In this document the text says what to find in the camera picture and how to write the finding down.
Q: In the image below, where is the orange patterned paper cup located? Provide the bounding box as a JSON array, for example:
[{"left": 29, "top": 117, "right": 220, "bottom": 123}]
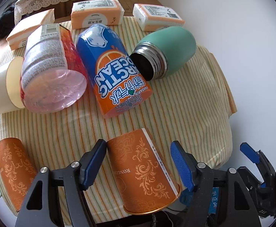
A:
[
  {"left": 107, "top": 128, "right": 182, "bottom": 215},
  {"left": 0, "top": 137, "right": 37, "bottom": 212}
]

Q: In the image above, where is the black clothing pile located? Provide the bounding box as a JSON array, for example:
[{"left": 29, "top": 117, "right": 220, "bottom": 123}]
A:
[{"left": 0, "top": 3, "right": 15, "bottom": 40}]

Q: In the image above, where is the white paper cup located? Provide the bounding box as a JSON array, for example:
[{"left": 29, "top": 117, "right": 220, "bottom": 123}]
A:
[{"left": 0, "top": 56, "right": 24, "bottom": 114}]

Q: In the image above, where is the striped yellow tablecloth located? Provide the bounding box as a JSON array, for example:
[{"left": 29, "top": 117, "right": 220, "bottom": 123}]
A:
[{"left": 0, "top": 45, "right": 236, "bottom": 214}]

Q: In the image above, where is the orange tissue pack middle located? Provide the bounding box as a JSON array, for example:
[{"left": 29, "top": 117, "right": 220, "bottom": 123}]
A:
[{"left": 71, "top": 0, "right": 125, "bottom": 29}]

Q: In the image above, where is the orange tissue pack left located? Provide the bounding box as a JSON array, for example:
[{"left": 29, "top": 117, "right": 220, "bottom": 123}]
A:
[{"left": 6, "top": 9, "right": 55, "bottom": 50}]

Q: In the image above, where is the green steel thermos bottle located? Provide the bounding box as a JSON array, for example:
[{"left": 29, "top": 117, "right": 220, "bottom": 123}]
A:
[{"left": 130, "top": 26, "right": 197, "bottom": 81}]

